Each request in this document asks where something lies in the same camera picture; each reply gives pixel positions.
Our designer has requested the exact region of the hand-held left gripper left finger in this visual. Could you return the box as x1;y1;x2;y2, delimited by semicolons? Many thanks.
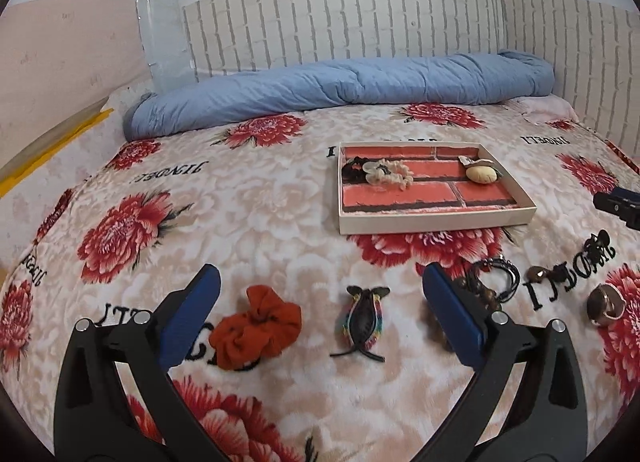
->
54;263;236;462

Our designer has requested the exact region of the rainbow hair claw clip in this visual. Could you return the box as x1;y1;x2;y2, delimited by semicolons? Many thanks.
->
330;285;392;363

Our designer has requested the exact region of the brown ring hair tie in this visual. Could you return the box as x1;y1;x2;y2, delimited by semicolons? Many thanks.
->
586;283;627;327

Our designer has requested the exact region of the black cord bracelet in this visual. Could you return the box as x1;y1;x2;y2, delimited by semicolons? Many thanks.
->
470;257;522;303

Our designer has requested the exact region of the rolled blue quilt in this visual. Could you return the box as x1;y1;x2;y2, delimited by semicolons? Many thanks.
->
122;49;556;140

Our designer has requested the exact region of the cream scrunchie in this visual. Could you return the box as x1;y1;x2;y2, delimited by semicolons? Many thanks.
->
363;158;415;188

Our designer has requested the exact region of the clear plastic sheet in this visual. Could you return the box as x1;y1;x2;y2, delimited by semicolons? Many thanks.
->
131;0;196;93

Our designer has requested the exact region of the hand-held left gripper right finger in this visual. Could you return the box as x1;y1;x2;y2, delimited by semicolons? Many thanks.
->
421;262;588;462

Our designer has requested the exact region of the pink pillow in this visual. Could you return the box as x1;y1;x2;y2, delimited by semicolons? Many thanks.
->
515;94;578;125

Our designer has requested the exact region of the black hair tie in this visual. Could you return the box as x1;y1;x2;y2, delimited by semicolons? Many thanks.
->
341;156;373;182

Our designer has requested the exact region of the black mouse bow hair clip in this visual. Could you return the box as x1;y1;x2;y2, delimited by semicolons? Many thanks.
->
582;230;615;265

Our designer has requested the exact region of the red floral blanket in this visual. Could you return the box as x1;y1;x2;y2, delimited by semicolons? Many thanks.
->
0;97;640;462

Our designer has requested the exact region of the orange scrunchie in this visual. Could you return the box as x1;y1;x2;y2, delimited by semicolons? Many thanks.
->
208;285;303;372

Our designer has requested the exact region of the brick pattern tray box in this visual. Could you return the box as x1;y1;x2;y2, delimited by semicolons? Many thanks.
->
336;141;538;236

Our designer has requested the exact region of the wooden bead bracelet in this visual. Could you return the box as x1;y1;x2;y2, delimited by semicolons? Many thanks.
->
452;276;501;313

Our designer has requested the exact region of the pink headboard panel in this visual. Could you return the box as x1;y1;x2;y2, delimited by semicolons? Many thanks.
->
0;0;151;178

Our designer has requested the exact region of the beige oval hair clip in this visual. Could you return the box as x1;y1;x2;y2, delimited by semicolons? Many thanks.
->
466;164;500;185

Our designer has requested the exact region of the yellow board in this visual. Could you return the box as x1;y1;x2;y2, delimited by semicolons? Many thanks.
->
0;108;115;198

